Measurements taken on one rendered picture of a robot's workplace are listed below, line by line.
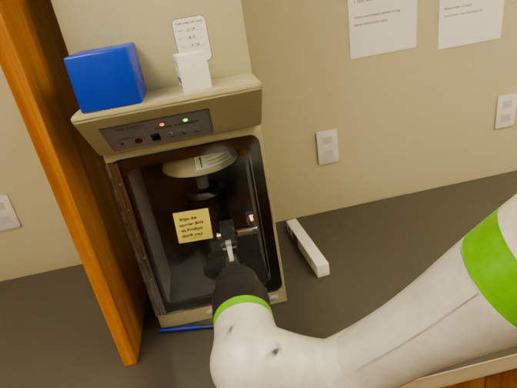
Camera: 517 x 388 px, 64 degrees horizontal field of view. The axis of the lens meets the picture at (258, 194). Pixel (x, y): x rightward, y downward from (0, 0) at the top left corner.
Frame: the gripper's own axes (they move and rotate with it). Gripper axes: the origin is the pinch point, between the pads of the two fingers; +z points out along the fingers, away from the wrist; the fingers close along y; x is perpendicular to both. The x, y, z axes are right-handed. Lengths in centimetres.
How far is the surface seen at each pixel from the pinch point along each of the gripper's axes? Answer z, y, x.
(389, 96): 49, 8, -59
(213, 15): 5.6, 42.0, -5.9
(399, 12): 49, 32, -62
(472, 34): 49, 22, -86
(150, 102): -5.6, 31.1, 7.6
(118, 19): 5.6, 44.0, 10.7
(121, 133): -2.0, 26.0, 14.4
